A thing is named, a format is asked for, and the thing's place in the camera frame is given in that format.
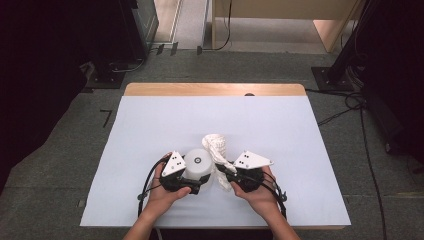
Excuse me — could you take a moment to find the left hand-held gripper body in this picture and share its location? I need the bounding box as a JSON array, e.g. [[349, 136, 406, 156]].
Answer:
[[159, 151, 188, 193]]

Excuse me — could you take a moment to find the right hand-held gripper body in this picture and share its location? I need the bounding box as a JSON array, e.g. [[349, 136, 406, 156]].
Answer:
[[233, 150, 275, 194]]

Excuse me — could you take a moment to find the white waffle cloth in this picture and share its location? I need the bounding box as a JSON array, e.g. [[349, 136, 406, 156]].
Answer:
[[201, 133, 238, 193]]

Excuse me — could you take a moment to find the person's right hand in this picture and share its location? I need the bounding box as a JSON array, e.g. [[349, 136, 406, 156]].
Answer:
[[230, 165, 285, 220]]

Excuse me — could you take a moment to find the person's left hand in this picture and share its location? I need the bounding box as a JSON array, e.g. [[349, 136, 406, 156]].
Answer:
[[143, 152, 193, 221]]

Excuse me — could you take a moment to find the wooden table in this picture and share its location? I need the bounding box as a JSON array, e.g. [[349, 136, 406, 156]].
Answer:
[[123, 82, 346, 240]]

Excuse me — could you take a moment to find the black stand base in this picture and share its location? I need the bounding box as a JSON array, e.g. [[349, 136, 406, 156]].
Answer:
[[87, 61, 127, 90], [311, 66, 356, 93]]

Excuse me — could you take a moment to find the dark glass-front cabinet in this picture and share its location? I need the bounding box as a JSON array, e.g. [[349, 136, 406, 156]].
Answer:
[[119, 0, 160, 62]]

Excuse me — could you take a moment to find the dark curtain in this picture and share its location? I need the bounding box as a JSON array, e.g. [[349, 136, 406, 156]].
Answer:
[[0, 0, 134, 196], [353, 0, 424, 164]]

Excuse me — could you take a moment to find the light wooden desk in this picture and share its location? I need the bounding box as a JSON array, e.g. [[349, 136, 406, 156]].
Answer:
[[211, 0, 365, 54]]

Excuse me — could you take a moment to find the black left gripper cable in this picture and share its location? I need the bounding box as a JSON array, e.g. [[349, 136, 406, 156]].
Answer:
[[137, 157, 168, 218]]

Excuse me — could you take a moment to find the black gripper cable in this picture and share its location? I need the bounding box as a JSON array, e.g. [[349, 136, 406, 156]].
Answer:
[[137, 157, 168, 218], [263, 172, 289, 220]]

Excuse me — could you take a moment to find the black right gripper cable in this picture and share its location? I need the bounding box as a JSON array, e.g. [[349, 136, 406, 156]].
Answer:
[[263, 172, 289, 220]]

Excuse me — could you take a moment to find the grey floor cable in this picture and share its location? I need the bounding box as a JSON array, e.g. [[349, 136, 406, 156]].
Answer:
[[109, 58, 147, 74]]

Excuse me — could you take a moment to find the black floor cable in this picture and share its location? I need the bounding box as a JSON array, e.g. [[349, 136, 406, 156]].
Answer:
[[304, 88, 388, 240]]

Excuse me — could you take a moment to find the black hanging cable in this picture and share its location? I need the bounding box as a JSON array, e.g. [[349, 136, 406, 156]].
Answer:
[[196, 0, 234, 56]]

